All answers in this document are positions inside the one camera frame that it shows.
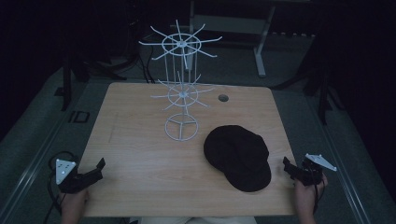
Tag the person's left hand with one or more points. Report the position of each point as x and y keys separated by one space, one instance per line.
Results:
x=74 y=199

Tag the person's right hand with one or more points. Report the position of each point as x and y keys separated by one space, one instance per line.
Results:
x=306 y=194

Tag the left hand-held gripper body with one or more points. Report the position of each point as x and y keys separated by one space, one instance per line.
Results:
x=69 y=182

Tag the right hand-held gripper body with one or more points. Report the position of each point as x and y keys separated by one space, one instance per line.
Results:
x=311 y=172

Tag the white metal desk frame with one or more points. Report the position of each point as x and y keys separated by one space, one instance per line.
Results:
x=261 y=46

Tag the black cap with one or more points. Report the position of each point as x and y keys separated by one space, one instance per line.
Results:
x=238 y=157

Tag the black metal stand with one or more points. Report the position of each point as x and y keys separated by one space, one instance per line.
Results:
x=67 y=87
x=325 y=99

